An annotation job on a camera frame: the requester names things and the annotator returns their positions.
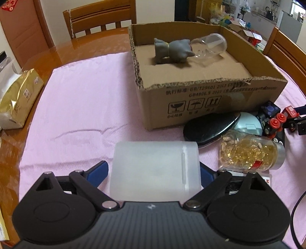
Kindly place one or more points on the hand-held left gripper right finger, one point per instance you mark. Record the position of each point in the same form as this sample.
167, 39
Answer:
206, 173

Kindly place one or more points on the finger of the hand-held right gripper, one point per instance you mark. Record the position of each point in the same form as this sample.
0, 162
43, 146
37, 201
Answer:
299, 125
300, 109

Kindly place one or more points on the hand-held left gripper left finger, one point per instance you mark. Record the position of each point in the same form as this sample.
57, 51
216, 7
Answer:
99, 168

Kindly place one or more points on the blue toy truck red wheels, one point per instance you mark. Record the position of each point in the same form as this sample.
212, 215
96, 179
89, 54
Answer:
270, 111

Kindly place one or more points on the black oval case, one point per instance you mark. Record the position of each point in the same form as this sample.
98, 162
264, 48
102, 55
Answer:
210, 128

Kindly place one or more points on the clear bottle of gold capsules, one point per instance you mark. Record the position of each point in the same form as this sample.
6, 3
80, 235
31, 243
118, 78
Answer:
248, 152

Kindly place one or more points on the translucent white plastic box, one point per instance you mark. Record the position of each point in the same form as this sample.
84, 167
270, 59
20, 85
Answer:
150, 167

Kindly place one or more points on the mint green earbud case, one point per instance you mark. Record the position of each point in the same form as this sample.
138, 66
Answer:
247, 123

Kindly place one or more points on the brown cardboard box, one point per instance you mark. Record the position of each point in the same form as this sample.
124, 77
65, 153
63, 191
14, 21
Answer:
205, 100

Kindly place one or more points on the pink cloth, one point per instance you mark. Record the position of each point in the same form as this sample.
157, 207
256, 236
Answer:
83, 119

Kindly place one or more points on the white card with red print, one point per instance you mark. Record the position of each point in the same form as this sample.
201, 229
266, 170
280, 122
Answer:
265, 178

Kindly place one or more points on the wooden chair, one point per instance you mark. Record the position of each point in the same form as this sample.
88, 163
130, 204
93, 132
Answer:
100, 14
284, 47

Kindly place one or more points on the open white carton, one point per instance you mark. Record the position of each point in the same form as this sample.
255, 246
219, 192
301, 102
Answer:
248, 34

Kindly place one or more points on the black kettle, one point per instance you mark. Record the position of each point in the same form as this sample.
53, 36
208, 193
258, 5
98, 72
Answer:
270, 13

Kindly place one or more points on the gold tissue pack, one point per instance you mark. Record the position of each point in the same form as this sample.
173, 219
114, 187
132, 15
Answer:
20, 95

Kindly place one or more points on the yellow paper packet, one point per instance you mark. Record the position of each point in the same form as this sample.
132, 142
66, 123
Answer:
3, 222

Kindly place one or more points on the empty clear plastic jar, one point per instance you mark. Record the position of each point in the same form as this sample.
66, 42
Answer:
210, 46

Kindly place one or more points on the grey cat toy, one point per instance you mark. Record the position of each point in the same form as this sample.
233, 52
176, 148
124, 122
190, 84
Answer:
173, 51

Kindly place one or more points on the clear jar with black lid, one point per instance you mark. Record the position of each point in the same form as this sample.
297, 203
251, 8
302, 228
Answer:
4, 61

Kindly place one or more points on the brown wooden door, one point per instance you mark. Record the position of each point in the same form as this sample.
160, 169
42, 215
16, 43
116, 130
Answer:
21, 31

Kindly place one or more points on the red door ornament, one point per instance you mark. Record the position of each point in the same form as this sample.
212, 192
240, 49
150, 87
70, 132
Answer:
9, 4

